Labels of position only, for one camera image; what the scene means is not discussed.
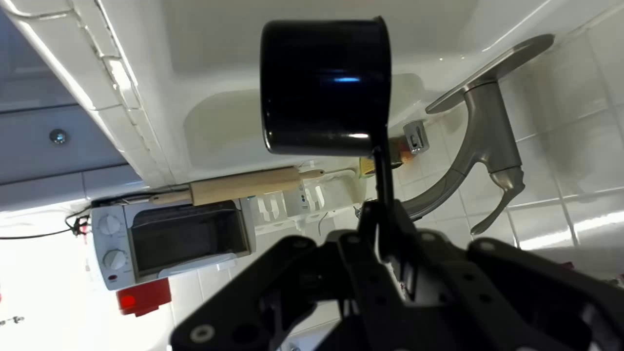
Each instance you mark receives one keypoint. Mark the black measuring cup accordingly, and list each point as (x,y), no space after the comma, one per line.
(325,89)

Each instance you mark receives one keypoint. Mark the silver sink faucet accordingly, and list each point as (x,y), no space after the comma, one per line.
(489,134)

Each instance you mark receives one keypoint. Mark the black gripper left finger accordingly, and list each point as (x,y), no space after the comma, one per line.
(261,306)

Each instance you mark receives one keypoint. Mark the red container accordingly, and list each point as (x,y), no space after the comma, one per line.
(146,298)

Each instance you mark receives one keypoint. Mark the wooden rolling pin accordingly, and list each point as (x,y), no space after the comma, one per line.
(231,187)

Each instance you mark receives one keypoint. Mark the white kitchen sink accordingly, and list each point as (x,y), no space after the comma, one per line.
(239,86)

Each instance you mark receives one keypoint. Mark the white lower cabinet door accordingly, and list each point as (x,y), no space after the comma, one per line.
(50,146)

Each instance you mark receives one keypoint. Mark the white toaster oven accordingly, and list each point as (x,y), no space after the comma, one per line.
(144,242)

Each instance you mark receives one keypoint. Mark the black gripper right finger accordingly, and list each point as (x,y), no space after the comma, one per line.
(512,298)

